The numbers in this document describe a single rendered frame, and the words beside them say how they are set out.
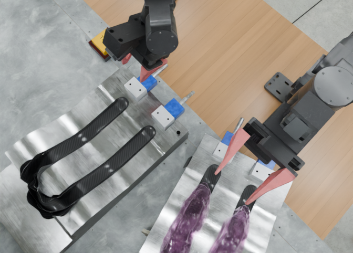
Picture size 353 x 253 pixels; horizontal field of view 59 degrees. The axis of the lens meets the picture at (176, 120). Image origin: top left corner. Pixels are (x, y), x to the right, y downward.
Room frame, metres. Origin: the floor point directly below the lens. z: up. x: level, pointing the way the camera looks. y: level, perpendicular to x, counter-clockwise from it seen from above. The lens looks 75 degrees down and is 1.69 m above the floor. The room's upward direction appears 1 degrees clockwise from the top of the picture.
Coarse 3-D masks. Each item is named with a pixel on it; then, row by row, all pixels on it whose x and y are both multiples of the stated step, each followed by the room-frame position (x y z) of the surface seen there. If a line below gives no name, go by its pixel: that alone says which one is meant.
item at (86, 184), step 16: (112, 112) 0.24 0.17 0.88; (96, 128) 0.20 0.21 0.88; (144, 128) 0.20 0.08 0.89; (64, 144) 0.15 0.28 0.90; (80, 144) 0.15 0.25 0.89; (128, 144) 0.16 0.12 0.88; (144, 144) 0.16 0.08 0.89; (32, 160) 0.10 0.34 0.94; (48, 160) 0.11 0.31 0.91; (112, 160) 0.11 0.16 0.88; (128, 160) 0.11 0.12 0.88; (32, 176) 0.07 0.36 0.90; (96, 176) 0.07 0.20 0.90; (32, 192) 0.03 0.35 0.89; (64, 192) 0.03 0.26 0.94; (80, 192) 0.03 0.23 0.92; (48, 208) -0.01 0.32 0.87; (64, 208) -0.01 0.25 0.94
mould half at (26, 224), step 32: (96, 96) 0.29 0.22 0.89; (128, 96) 0.29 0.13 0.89; (64, 128) 0.19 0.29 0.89; (128, 128) 0.20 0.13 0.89; (160, 128) 0.20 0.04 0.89; (64, 160) 0.11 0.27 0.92; (96, 160) 0.11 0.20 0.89; (160, 160) 0.12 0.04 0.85; (0, 192) 0.03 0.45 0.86; (96, 192) 0.03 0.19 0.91; (128, 192) 0.04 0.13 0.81; (32, 224) -0.05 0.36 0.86; (64, 224) -0.04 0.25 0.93
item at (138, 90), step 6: (162, 66) 0.37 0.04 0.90; (156, 72) 0.35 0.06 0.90; (132, 78) 0.33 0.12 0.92; (138, 78) 0.33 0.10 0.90; (150, 78) 0.33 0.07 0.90; (126, 84) 0.31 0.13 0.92; (132, 84) 0.31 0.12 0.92; (138, 84) 0.31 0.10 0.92; (144, 84) 0.32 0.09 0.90; (150, 84) 0.32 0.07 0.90; (156, 84) 0.32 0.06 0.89; (132, 90) 0.29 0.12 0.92; (138, 90) 0.29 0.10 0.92; (144, 90) 0.29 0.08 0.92; (132, 96) 0.29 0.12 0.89; (138, 96) 0.28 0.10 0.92; (144, 96) 0.29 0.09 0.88
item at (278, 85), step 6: (276, 72) 0.40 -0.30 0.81; (276, 78) 0.38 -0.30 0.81; (282, 78) 0.38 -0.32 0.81; (270, 84) 0.36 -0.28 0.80; (276, 84) 0.36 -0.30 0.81; (282, 84) 0.36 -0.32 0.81; (288, 84) 0.36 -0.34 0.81; (270, 90) 0.34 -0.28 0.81; (276, 90) 0.34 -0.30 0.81; (282, 90) 0.34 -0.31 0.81; (288, 90) 0.34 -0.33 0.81; (276, 96) 0.32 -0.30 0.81; (282, 96) 0.32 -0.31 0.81; (288, 96) 0.32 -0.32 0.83; (282, 102) 0.30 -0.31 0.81
